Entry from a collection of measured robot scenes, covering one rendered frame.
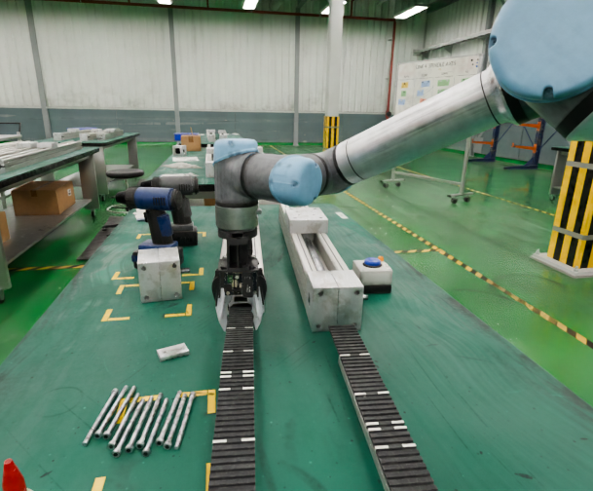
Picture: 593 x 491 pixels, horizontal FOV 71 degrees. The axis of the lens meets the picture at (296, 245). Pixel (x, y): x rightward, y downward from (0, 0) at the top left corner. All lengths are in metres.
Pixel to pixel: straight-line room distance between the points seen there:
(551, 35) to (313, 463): 0.52
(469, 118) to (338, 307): 0.42
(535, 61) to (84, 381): 0.73
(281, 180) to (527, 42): 0.34
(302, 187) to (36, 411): 0.50
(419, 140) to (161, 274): 0.62
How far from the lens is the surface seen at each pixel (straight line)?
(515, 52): 0.47
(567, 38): 0.46
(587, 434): 0.75
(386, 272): 1.02
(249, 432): 0.57
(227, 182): 0.70
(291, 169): 0.62
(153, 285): 0.99
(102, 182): 6.16
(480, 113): 0.63
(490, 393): 0.76
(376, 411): 0.61
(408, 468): 0.55
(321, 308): 0.83
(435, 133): 0.65
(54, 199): 4.58
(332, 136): 11.07
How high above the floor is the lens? 1.19
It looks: 18 degrees down
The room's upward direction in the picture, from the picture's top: 1 degrees clockwise
